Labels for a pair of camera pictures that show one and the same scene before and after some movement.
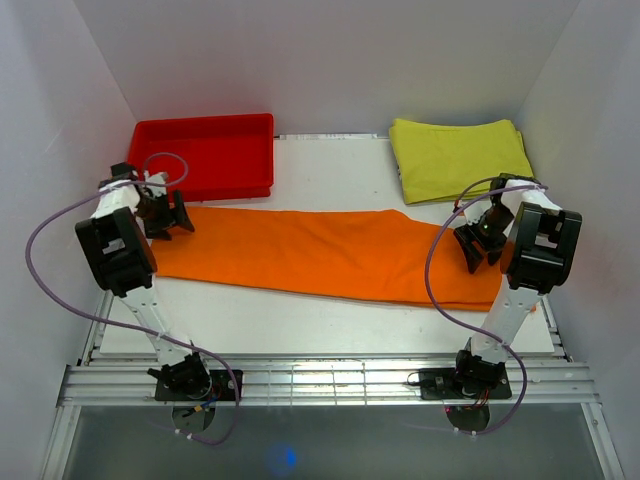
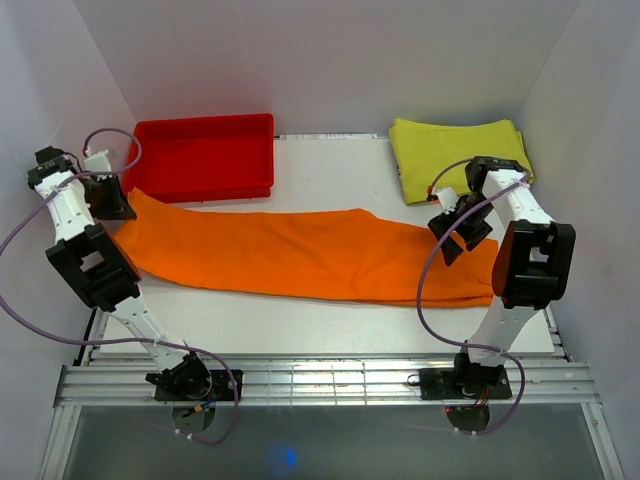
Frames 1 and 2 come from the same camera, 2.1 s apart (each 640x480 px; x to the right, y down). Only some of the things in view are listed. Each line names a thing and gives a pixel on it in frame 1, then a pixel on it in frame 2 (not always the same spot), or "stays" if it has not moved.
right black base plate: [444, 383] stays
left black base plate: [222, 388] stays
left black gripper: [159, 229] → [118, 206]
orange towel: [385, 255] stays
